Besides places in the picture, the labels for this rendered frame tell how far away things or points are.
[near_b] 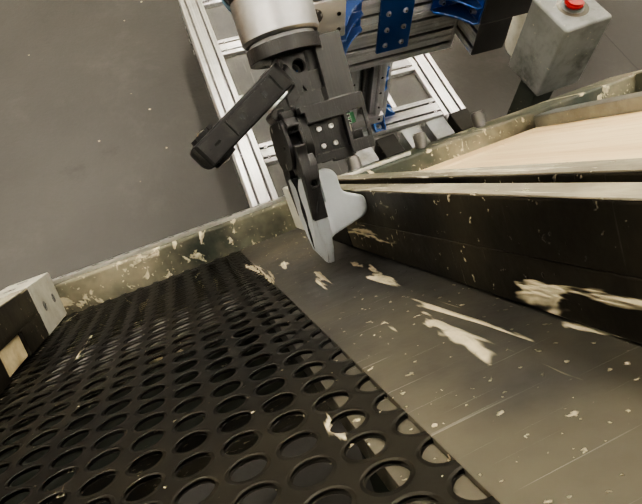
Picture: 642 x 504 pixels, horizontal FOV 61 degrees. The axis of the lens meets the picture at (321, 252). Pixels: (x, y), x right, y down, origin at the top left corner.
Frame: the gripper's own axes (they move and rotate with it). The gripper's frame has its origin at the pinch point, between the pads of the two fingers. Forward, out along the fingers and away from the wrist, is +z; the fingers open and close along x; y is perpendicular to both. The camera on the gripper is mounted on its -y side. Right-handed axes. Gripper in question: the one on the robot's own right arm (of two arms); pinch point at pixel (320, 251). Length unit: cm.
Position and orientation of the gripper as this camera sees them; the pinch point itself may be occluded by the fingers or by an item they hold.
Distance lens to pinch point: 54.0
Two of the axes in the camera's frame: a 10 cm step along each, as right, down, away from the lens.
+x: -2.5, -1.2, 9.6
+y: 9.3, -3.1, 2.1
